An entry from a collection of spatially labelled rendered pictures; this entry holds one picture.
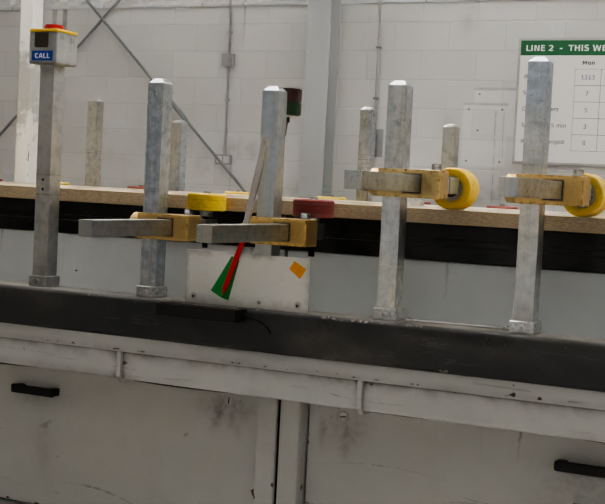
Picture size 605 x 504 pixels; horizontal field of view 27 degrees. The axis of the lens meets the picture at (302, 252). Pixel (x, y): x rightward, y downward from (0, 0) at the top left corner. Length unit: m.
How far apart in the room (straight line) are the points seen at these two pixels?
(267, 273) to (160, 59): 8.71
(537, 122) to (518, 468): 0.69
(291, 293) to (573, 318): 0.52
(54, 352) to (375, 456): 0.69
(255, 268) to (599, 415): 0.67
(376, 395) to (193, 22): 8.71
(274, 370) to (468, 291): 0.40
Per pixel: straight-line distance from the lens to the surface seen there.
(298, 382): 2.35
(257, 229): 2.19
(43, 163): 2.60
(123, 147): 11.12
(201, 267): 2.39
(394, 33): 10.02
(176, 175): 3.70
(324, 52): 10.02
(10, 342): 2.70
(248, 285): 2.34
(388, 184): 2.06
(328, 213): 2.40
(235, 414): 2.68
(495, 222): 2.36
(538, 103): 2.15
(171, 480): 2.78
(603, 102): 9.45
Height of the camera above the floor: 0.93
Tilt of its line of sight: 3 degrees down
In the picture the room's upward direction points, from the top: 3 degrees clockwise
